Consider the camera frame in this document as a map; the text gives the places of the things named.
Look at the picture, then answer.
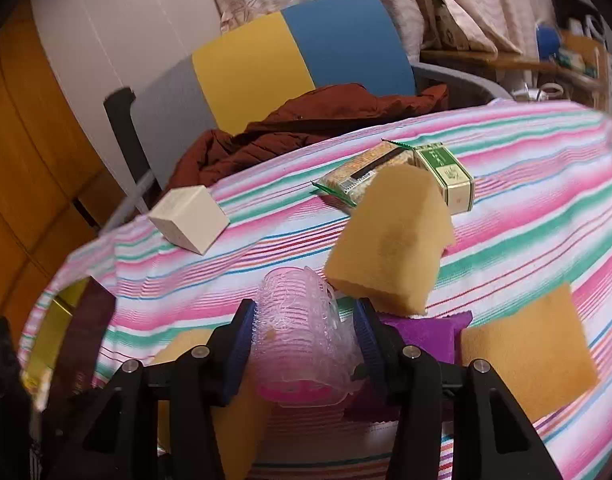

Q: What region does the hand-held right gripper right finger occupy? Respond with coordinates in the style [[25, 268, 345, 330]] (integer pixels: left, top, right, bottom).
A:
[[353, 297, 561, 480]]

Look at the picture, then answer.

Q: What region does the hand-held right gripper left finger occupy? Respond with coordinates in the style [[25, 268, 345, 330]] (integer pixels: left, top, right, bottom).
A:
[[48, 299, 259, 480]]

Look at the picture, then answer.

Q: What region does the pink hair roller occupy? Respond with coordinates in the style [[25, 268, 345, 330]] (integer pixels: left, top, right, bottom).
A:
[[248, 267, 367, 408]]

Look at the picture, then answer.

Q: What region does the gold tin box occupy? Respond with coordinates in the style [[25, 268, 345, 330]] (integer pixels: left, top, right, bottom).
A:
[[21, 275, 118, 411]]

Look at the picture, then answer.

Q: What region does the cracker packet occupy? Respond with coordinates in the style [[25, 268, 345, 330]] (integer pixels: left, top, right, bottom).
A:
[[312, 140, 417, 207]]

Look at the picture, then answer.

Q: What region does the green tea box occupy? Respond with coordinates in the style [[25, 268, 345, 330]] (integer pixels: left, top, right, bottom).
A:
[[413, 142, 475, 215]]

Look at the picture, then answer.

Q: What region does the purple cloth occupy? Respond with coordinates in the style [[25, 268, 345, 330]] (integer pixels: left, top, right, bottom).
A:
[[343, 310, 474, 423]]

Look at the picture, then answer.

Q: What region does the house-shaped yellow sponge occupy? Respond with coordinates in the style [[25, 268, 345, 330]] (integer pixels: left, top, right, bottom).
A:
[[325, 165, 457, 317]]

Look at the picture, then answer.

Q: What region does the cream carton box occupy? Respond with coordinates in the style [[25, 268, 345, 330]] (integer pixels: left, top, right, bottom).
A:
[[147, 185, 231, 257]]

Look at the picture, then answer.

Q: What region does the wooden wardrobe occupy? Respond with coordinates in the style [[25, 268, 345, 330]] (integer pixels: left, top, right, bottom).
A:
[[0, 10, 127, 341]]

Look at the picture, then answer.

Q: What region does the brown padded jacket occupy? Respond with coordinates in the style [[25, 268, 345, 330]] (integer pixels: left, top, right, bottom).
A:
[[163, 82, 449, 196]]

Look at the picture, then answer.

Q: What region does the black rolled mat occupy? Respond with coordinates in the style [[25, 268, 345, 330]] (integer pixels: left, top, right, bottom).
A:
[[103, 87, 161, 206]]

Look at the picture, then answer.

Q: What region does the grey yellow blue chair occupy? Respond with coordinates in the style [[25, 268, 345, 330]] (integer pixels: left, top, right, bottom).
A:
[[98, 0, 514, 238]]

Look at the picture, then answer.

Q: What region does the wooden desk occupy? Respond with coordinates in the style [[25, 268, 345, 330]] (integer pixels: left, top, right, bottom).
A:
[[421, 47, 606, 91]]

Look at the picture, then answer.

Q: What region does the printed cardboard box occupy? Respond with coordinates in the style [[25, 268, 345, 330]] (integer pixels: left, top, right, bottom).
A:
[[433, 2, 471, 51]]

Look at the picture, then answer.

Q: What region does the blue round object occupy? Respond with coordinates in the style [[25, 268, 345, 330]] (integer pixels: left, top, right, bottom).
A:
[[536, 22, 564, 61]]

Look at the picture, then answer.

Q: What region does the wooden cabinet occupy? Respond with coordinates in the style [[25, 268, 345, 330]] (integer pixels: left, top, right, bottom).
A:
[[558, 30, 612, 111]]

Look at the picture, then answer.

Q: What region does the white cable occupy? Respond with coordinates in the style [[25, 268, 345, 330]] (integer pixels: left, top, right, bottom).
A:
[[513, 82, 566, 103]]

